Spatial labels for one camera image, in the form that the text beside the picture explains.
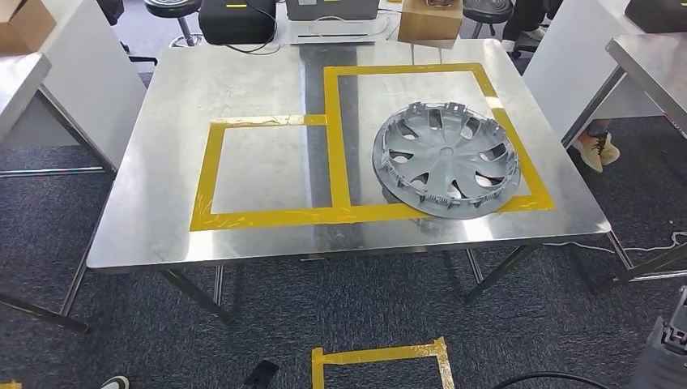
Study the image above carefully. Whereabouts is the black bag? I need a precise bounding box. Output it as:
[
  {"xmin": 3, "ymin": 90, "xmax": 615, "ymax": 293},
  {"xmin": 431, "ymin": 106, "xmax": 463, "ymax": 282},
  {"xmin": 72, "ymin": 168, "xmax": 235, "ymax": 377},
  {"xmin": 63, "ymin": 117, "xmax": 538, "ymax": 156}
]
[{"xmin": 96, "ymin": 0, "xmax": 126, "ymax": 27}]

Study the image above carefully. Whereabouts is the grey case yellow label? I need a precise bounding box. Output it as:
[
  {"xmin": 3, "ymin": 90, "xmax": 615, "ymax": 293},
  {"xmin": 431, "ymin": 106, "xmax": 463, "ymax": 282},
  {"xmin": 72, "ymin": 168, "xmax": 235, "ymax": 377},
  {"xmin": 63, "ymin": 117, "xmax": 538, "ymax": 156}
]
[{"xmin": 285, "ymin": 0, "xmax": 381, "ymax": 21}]

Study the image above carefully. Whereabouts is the black cable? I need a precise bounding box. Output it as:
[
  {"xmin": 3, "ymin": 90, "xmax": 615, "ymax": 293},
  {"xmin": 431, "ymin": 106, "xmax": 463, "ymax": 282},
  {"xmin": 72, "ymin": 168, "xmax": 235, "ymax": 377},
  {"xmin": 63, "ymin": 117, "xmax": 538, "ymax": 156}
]
[{"xmin": 222, "ymin": 0, "xmax": 281, "ymax": 55}]

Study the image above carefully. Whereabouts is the silver plastic wheel cover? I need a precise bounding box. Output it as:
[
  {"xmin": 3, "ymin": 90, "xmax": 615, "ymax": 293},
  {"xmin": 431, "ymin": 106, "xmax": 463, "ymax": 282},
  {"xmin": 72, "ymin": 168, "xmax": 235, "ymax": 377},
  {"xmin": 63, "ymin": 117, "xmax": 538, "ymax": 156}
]
[{"xmin": 371, "ymin": 101, "xmax": 522, "ymax": 220}]

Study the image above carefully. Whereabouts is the yellow tape outline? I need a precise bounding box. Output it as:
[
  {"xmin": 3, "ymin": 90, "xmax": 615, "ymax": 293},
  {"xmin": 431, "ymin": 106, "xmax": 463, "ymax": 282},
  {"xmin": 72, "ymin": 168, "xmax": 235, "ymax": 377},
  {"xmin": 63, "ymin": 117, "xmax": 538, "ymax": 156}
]
[{"xmin": 189, "ymin": 62, "xmax": 556, "ymax": 233}]

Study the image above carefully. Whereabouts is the white power cable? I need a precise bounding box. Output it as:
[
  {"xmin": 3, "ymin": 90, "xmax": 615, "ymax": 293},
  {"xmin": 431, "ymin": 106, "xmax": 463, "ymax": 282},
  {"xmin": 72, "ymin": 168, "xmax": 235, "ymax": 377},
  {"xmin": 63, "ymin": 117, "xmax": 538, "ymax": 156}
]
[{"xmin": 542, "ymin": 232, "xmax": 687, "ymax": 256}]

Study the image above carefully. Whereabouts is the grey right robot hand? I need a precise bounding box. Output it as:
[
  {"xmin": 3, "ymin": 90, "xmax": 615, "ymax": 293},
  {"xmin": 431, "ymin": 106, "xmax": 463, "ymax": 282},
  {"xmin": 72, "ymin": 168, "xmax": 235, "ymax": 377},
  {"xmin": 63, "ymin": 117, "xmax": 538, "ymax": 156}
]
[{"xmin": 628, "ymin": 285, "xmax": 687, "ymax": 389}]

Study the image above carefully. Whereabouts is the black round stool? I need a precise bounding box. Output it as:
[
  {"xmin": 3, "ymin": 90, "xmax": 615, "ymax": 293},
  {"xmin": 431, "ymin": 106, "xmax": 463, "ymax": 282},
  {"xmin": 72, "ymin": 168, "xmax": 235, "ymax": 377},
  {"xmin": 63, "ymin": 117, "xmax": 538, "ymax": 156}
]
[
  {"xmin": 462, "ymin": 0, "xmax": 514, "ymax": 40},
  {"xmin": 143, "ymin": 0, "xmax": 203, "ymax": 49}
]

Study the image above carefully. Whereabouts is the white flat device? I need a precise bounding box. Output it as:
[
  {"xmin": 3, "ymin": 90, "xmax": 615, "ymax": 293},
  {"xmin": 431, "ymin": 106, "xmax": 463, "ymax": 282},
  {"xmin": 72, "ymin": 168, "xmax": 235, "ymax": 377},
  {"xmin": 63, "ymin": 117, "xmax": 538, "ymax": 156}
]
[{"xmin": 289, "ymin": 13, "xmax": 401, "ymax": 45}]

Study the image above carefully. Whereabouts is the black robot body part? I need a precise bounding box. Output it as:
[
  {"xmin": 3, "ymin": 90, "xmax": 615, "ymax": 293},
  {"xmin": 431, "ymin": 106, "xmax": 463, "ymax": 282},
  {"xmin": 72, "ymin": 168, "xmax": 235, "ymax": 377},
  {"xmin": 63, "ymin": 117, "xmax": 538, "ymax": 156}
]
[{"xmin": 242, "ymin": 359, "xmax": 281, "ymax": 389}]

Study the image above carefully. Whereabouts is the person's foot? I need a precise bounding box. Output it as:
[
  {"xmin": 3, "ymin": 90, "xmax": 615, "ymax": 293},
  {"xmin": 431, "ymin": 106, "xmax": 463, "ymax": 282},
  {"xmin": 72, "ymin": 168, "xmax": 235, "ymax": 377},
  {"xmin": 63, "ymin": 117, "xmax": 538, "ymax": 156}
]
[{"xmin": 571, "ymin": 120, "xmax": 621, "ymax": 174}]

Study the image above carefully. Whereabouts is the brown cardboard box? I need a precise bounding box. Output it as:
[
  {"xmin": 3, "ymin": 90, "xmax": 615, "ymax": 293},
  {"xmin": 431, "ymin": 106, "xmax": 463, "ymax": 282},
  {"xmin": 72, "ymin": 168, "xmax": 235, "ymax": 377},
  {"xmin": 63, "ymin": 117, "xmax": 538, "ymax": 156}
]
[
  {"xmin": 397, "ymin": 0, "xmax": 464, "ymax": 49},
  {"xmin": 0, "ymin": 0, "xmax": 58, "ymax": 55}
]

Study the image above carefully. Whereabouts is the black case yellow label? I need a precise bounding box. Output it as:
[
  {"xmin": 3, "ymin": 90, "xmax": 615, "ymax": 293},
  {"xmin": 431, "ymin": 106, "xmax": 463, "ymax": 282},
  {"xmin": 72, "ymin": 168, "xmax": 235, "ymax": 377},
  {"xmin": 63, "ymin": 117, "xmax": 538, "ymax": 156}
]
[
  {"xmin": 198, "ymin": 0, "xmax": 277, "ymax": 45},
  {"xmin": 624, "ymin": 0, "xmax": 687, "ymax": 34}
]

